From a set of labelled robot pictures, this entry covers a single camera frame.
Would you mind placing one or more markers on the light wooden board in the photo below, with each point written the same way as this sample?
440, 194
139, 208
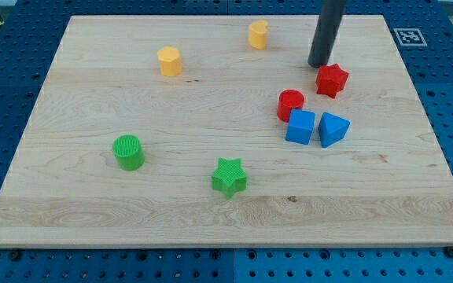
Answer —
385, 184

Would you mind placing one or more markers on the green star block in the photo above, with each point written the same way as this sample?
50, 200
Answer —
229, 177

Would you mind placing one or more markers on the red cylinder block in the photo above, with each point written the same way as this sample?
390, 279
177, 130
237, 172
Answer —
287, 101

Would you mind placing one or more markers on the blue cube block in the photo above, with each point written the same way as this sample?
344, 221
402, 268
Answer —
300, 126

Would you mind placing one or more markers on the yellow hexagon block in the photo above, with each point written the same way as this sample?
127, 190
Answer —
170, 61

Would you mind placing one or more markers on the green cylinder block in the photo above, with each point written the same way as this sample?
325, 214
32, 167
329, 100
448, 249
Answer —
128, 152

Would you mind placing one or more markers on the blue triangular prism block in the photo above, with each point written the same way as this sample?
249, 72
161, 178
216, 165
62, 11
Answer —
332, 129

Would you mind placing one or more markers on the yellow heart block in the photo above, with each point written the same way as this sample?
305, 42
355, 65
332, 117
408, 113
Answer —
257, 37

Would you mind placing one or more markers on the red star block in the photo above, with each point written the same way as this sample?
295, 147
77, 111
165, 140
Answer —
330, 80

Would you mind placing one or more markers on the white fiducial marker tag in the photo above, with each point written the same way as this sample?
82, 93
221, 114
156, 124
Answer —
410, 37

